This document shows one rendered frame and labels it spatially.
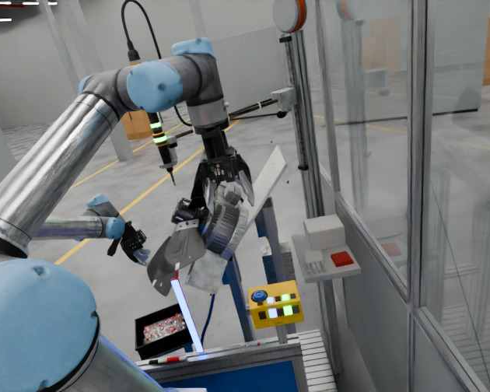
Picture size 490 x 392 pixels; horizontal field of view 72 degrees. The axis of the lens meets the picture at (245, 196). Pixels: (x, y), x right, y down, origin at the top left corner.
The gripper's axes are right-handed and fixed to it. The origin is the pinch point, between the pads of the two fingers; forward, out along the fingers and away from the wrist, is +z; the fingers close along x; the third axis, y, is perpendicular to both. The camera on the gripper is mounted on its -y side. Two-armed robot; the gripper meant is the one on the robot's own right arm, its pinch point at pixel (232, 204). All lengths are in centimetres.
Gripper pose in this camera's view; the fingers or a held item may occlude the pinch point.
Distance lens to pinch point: 77.6
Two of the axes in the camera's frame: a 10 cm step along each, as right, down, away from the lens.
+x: 9.8, -2.0, -0.5
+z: 2.0, 8.9, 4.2
